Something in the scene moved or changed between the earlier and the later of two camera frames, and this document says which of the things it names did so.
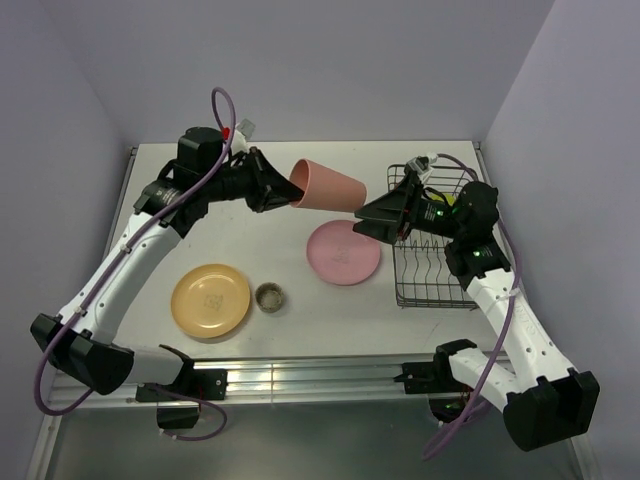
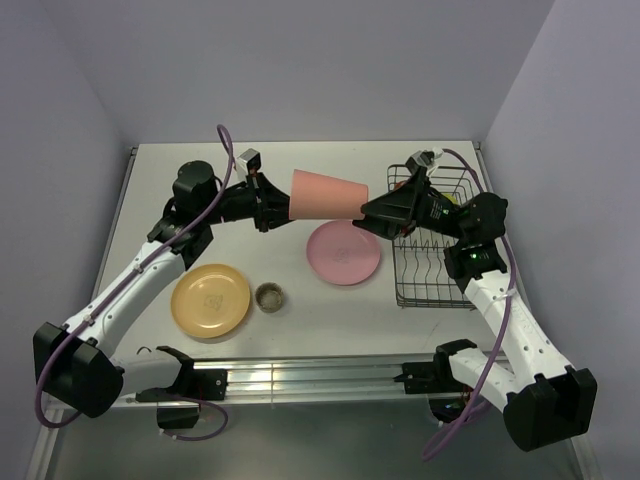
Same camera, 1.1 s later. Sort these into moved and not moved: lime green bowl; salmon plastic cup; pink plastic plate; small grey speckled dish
Moved: salmon plastic cup
Not moved: small grey speckled dish; lime green bowl; pink plastic plate
